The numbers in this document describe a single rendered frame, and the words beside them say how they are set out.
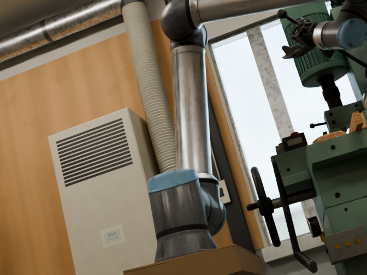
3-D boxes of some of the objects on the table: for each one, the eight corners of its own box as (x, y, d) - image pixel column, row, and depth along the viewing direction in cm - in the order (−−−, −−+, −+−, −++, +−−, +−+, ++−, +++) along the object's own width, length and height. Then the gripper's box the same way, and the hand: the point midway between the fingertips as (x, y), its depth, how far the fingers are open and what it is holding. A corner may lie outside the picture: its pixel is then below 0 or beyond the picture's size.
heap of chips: (311, 151, 219) (308, 143, 220) (348, 140, 218) (345, 132, 219) (311, 144, 211) (308, 136, 212) (350, 133, 210) (347, 124, 211)
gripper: (328, 1, 220) (294, 6, 238) (297, 52, 217) (265, 52, 235) (345, 17, 223) (311, 21, 241) (315, 67, 220) (283, 67, 238)
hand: (294, 41), depth 239 cm, fingers closed on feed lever, 14 cm apart
